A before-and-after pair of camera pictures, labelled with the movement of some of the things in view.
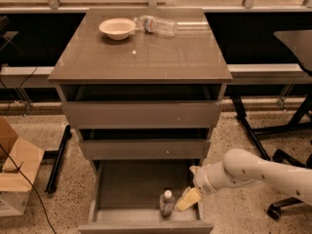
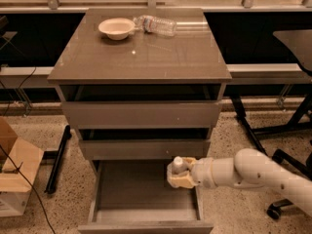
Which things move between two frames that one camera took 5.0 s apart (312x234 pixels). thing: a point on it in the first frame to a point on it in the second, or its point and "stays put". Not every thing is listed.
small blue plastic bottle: [167, 203] to [177, 167]
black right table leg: [242, 116] stays put
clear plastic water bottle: [156, 25] stays put
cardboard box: [19, 162] stays put
